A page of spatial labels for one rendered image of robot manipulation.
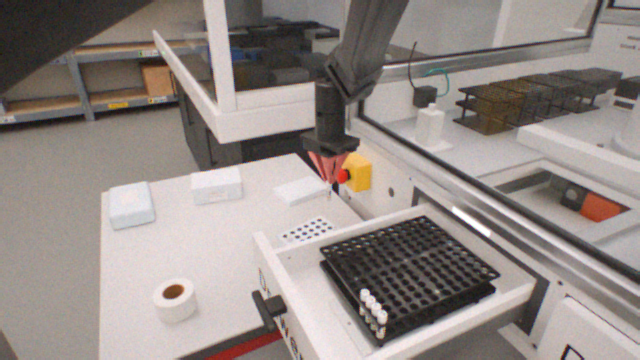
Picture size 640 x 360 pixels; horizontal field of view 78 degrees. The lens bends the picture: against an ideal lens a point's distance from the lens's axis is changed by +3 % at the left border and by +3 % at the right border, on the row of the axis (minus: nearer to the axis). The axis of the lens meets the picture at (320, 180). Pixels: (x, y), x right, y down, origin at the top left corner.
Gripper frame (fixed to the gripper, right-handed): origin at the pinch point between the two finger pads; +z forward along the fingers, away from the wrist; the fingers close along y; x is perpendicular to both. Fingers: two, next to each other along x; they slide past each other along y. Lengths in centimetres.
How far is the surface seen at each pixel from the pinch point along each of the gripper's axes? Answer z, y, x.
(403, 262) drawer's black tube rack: 4.1, -22.4, 7.2
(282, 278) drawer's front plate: 1.3, -13.3, 24.7
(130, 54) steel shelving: 30, 332, -96
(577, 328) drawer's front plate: 3.7, -45.1, 3.2
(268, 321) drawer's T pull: 3.0, -16.4, 30.0
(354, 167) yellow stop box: 2.8, 2.9, -11.8
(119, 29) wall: 15, 380, -110
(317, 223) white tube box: 13.8, 4.7, -1.1
